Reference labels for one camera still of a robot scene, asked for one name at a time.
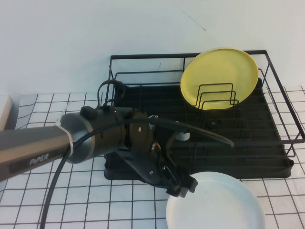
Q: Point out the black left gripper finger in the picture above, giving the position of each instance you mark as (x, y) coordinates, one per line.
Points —
(190, 186)
(174, 192)

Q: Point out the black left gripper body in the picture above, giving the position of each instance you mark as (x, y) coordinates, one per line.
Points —
(147, 169)

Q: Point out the white round plate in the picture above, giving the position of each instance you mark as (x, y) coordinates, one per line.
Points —
(214, 205)

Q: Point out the yellow round plate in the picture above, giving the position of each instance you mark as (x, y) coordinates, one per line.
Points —
(219, 66)

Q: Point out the white black-checked tablecloth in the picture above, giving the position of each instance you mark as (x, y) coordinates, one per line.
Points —
(95, 202)

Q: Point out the black plastic drip tray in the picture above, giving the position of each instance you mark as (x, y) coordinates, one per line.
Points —
(155, 100)

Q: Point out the white zip tie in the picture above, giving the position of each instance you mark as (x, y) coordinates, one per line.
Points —
(68, 137)

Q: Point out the beige grey-sided block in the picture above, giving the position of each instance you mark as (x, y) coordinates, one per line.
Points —
(6, 107)

